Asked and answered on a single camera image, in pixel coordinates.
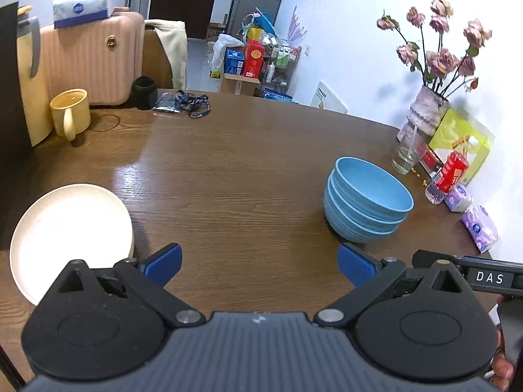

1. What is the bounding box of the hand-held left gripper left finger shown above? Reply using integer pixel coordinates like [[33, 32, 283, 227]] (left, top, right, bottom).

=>
[[48, 243, 207, 329]]

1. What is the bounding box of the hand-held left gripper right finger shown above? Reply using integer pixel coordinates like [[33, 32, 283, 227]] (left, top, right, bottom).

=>
[[312, 243, 477, 329]]

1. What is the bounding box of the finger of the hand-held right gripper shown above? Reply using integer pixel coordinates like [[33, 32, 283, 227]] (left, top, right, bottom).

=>
[[458, 255, 523, 268], [412, 250, 466, 271]]

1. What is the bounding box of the cream plate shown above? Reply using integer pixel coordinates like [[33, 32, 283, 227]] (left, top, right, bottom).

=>
[[118, 212, 135, 270], [9, 184, 135, 307], [114, 229, 135, 278]]

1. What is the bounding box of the blue bowl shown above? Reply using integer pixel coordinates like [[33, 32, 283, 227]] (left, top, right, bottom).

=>
[[328, 169, 411, 225], [334, 156, 414, 213], [324, 188, 403, 243]]

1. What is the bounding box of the person's right hand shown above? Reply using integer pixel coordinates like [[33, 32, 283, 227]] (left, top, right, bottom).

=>
[[486, 353, 517, 390]]

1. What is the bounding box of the large purple tissue pack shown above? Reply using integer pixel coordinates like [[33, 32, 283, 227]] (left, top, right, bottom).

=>
[[461, 204, 501, 254]]

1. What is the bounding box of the red label water bottle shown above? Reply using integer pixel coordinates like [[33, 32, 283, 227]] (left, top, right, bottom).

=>
[[424, 138, 480, 205]]

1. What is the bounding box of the clear drinking glass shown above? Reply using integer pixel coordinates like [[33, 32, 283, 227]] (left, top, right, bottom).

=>
[[391, 130, 428, 175]]

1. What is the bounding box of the small red box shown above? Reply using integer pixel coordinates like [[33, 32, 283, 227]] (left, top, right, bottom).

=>
[[419, 149, 445, 174]]

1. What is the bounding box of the clear straw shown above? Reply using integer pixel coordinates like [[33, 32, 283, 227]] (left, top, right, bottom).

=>
[[406, 124, 419, 160]]

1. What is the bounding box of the yellow-green box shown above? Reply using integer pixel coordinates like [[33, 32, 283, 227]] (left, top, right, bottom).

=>
[[428, 108, 496, 186]]

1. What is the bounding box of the thin rubber band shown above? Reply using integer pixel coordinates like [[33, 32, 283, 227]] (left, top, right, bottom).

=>
[[92, 113, 122, 132]]

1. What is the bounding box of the dark foil packet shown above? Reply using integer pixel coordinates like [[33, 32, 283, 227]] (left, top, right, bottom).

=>
[[152, 92, 180, 114]]

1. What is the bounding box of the white flat panel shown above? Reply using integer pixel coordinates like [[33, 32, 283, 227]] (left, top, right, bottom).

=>
[[311, 81, 348, 115]]

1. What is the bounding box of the black cup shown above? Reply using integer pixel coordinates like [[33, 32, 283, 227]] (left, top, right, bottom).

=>
[[131, 76, 158, 111]]

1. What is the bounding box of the yellow mug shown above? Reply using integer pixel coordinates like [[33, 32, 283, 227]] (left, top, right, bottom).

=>
[[50, 89, 91, 141]]

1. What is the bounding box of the wooden chair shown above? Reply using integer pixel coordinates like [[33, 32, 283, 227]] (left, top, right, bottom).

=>
[[143, 28, 174, 90]]

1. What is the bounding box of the beige cloth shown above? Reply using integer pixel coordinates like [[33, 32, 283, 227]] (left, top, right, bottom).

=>
[[144, 19, 189, 90]]

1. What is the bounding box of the blue box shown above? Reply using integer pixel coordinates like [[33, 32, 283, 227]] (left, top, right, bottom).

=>
[[224, 47, 246, 75]]

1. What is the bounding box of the pink suitcase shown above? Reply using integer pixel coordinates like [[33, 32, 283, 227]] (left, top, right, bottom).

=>
[[40, 7, 145, 107]]

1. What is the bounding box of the metal storage cart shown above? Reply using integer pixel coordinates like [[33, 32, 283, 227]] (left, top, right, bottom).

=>
[[261, 37, 302, 94]]

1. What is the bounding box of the white plastic bag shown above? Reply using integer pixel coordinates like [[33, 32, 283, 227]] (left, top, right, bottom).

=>
[[210, 34, 246, 75]]

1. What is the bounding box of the black paper bag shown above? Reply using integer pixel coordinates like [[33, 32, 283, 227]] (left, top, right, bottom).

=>
[[0, 2, 34, 250]]

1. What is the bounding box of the small cardboard box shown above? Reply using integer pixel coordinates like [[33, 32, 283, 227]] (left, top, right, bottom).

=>
[[206, 14, 229, 43]]

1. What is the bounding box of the dark entrance door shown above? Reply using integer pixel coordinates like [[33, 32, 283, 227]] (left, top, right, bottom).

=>
[[149, 0, 223, 41]]

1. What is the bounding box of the blue plastic bag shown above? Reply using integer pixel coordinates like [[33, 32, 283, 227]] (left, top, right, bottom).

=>
[[241, 7, 275, 33]]

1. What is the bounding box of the white and blue tissue pack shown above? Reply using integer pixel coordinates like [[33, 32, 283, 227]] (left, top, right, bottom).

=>
[[52, 0, 116, 29]]

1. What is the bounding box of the blue lanyard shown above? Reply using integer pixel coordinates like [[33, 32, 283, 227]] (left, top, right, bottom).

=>
[[174, 90, 211, 119]]

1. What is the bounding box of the yellow kettle with grey handle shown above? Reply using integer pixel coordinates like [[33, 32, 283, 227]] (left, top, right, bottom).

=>
[[16, 6, 54, 148]]

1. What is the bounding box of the purple wall sticker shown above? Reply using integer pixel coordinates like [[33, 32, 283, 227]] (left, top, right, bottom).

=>
[[287, 5, 308, 45]]

